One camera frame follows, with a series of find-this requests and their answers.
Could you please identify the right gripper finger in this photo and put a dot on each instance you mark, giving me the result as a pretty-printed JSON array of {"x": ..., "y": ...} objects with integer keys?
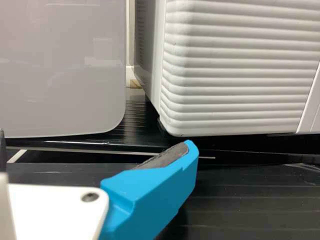
[{"x": 150, "y": 195}]

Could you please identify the incubator door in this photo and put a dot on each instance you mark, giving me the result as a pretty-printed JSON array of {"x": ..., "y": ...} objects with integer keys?
[{"x": 237, "y": 75}]

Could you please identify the black platform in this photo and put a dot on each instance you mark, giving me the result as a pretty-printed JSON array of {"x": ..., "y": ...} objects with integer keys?
[
  {"x": 140, "y": 135},
  {"x": 250, "y": 205}
]

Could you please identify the white box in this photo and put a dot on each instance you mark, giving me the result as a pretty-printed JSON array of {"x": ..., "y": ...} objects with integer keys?
[{"x": 62, "y": 62}]

